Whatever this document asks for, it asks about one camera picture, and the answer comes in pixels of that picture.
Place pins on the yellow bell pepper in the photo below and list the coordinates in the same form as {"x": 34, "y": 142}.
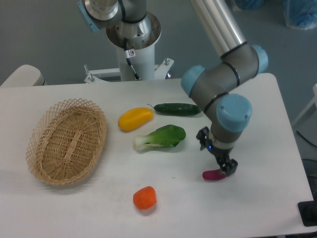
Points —
{"x": 135, "y": 118}

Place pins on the woven wicker basket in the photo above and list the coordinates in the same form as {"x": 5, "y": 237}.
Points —
{"x": 67, "y": 142}

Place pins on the white chair back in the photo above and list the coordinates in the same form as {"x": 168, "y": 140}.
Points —
{"x": 25, "y": 76}

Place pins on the purple sweet potato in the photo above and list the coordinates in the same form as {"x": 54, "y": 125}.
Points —
{"x": 214, "y": 175}

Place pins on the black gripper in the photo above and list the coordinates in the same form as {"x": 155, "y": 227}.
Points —
{"x": 219, "y": 149}

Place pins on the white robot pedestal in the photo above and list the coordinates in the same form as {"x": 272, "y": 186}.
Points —
{"x": 134, "y": 45}

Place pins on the blue plastic bag left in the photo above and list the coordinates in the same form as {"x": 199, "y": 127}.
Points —
{"x": 248, "y": 4}

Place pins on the green bok choy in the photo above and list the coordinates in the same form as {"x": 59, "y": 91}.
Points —
{"x": 166, "y": 137}

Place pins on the black device at edge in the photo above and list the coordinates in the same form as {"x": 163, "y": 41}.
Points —
{"x": 308, "y": 213}

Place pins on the orange carrot piece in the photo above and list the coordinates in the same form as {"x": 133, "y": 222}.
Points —
{"x": 145, "y": 198}

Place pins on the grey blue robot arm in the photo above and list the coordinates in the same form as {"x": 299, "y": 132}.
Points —
{"x": 211, "y": 90}

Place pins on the white frame at right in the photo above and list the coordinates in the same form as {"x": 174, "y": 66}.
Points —
{"x": 307, "y": 111}

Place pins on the dark green cucumber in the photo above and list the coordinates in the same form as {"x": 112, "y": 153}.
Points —
{"x": 176, "y": 109}

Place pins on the blue plastic bag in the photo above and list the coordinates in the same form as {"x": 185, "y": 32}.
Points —
{"x": 248, "y": 4}
{"x": 300, "y": 14}

